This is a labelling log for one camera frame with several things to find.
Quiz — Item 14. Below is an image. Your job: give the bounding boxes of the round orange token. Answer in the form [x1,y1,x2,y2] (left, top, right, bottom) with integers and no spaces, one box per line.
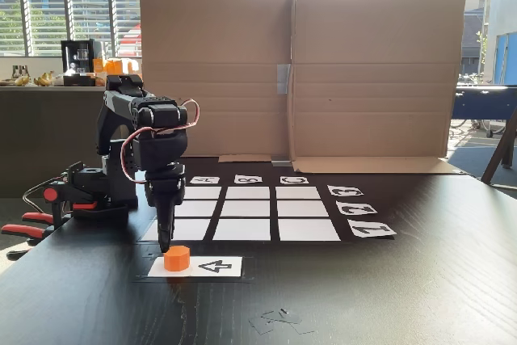
[163,244,191,272]

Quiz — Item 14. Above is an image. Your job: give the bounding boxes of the white nine-square grid sheet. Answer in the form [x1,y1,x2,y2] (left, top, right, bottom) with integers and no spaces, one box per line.
[141,185,343,243]

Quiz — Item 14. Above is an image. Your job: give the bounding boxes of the white arrow paper sheet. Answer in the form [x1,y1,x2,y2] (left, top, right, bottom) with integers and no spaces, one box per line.
[147,255,243,279]

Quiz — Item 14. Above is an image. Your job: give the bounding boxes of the red black table clamp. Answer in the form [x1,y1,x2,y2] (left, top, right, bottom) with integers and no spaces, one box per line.
[0,223,53,262]
[22,187,99,227]

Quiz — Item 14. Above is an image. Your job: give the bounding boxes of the orange cartons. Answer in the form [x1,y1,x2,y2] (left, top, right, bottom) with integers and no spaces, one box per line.
[92,57,143,86]

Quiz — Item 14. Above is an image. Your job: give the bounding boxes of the grey counter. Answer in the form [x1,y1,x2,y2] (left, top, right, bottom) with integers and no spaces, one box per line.
[0,85,142,200]

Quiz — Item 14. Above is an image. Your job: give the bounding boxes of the clear tape scraps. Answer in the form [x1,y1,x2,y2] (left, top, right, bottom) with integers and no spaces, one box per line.
[248,307,317,336]

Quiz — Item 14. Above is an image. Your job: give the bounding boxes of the black coffee machine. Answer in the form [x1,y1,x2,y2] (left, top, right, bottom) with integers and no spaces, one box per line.
[60,39,107,88]

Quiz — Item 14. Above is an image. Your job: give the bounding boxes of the grey tape on cardboard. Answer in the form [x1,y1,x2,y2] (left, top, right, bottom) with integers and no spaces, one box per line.
[276,63,292,96]

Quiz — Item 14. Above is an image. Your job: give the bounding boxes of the yellow banana bunch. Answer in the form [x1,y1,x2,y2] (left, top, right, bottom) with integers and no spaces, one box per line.
[32,70,56,87]

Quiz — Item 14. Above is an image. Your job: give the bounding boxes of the paper label number 3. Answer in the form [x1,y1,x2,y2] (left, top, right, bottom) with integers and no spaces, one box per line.
[326,184,365,197]

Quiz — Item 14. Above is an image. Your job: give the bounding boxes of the paper label number 2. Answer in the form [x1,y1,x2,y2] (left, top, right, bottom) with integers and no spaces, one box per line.
[335,200,379,216]

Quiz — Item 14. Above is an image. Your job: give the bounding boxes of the paper label number 1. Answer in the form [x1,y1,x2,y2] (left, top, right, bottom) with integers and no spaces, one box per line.
[347,221,398,238]

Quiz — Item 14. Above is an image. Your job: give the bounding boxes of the brown cardboard box screen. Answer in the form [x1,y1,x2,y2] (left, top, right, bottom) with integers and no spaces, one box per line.
[139,0,468,175]

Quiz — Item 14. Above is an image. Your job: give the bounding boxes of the blue foosball table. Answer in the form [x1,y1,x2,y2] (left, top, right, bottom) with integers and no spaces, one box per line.
[451,84,517,140]

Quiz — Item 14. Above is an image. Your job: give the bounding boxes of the dark wooden stand leg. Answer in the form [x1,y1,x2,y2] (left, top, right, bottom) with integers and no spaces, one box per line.
[480,107,517,185]

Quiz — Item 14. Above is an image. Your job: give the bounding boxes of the red white servo cable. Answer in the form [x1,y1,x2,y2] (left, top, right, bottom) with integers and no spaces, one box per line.
[120,98,201,183]

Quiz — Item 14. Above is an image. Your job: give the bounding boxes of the grey power cable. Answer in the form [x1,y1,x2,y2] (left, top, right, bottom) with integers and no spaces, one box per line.
[22,175,69,217]

